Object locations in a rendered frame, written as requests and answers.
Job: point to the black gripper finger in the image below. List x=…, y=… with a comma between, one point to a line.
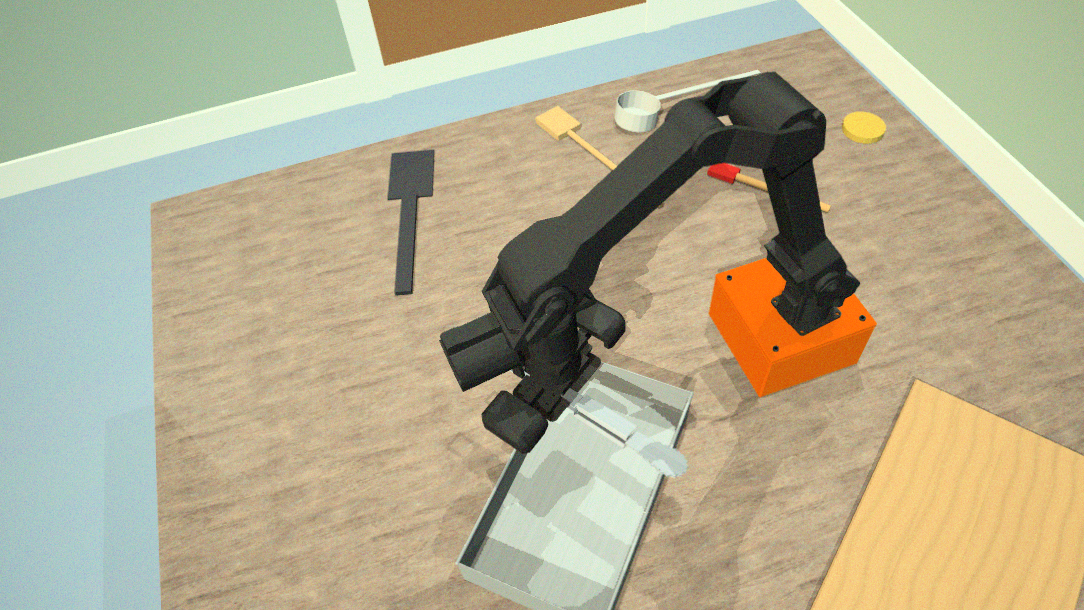
x=557, y=411
x=587, y=373

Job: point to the yellow flat disc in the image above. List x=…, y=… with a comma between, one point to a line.
x=863, y=127

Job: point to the silver saucepan with long handle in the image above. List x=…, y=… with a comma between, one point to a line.
x=637, y=111

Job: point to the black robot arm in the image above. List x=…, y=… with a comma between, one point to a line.
x=543, y=275

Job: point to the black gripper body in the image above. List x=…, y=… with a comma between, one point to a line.
x=518, y=422

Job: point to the grey spatula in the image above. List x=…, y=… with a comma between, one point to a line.
x=411, y=176

